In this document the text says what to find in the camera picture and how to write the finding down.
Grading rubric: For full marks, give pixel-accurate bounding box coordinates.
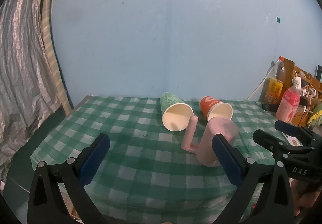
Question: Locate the pink plastic mug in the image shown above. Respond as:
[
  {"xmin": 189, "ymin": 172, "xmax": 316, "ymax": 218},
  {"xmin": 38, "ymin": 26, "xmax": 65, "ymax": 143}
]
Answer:
[{"xmin": 181, "ymin": 116, "xmax": 239, "ymax": 167}]

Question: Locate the orange paper cup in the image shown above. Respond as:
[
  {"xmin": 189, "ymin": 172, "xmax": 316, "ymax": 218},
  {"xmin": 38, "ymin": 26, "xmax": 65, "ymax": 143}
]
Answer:
[{"xmin": 199, "ymin": 96, "xmax": 234, "ymax": 121}]

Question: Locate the green paper cup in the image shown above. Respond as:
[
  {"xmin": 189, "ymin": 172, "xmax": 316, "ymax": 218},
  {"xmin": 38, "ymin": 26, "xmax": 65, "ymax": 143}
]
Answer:
[{"xmin": 160, "ymin": 92, "xmax": 194, "ymax": 132}]

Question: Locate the right hand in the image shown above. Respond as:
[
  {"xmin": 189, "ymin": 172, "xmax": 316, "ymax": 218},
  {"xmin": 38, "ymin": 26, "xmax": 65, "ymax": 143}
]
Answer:
[{"xmin": 290, "ymin": 179, "xmax": 320, "ymax": 216}]

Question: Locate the white smartphone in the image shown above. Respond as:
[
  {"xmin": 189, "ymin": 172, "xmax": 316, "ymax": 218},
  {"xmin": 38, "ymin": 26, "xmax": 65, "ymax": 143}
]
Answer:
[{"xmin": 283, "ymin": 133, "xmax": 303, "ymax": 147}]

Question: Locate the pink drink bottle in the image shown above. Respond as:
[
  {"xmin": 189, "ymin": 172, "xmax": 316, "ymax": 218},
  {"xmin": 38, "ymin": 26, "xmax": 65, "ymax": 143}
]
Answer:
[{"xmin": 276, "ymin": 86, "xmax": 300, "ymax": 123}]

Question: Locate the wooden desk organizer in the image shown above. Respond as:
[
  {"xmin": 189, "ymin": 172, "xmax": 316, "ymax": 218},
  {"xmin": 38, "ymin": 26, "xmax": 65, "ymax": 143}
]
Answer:
[{"xmin": 278, "ymin": 58, "xmax": 321, "ymax": 126}]

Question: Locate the orange juice bottle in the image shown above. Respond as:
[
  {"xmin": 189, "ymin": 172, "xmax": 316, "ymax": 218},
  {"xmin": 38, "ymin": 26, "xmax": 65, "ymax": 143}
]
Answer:
[{"xmin": 265, "ymin": 56, "xmax": 286, "ymax": 104}]

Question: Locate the green checkered tablecloth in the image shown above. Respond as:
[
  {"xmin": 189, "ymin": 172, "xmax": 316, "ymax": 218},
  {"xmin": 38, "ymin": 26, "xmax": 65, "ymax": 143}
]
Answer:
[{"xmin": 30, "ymin": 95, "xmax": 300, "ymax": 224}]

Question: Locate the silver foil curtain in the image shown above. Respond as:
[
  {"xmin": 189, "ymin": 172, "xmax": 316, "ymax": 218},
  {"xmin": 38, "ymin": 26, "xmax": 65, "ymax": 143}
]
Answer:
[{"xmin": 1, "ymin": 0, "xmax": 67, "ymax": 186}]

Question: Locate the striped beige curtain edge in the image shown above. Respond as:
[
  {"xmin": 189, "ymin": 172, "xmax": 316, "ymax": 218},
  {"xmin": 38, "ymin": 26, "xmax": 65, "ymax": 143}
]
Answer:
[{"xmin": 41, "ymin": 0, "xmax": 72, "ymax": 116}]

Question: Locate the white cable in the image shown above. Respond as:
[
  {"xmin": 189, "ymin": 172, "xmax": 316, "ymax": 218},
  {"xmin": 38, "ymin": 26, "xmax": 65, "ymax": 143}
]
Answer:
[{"xmin": 247, "ymin": 60, "xmax": 280, "ymax": 101}]

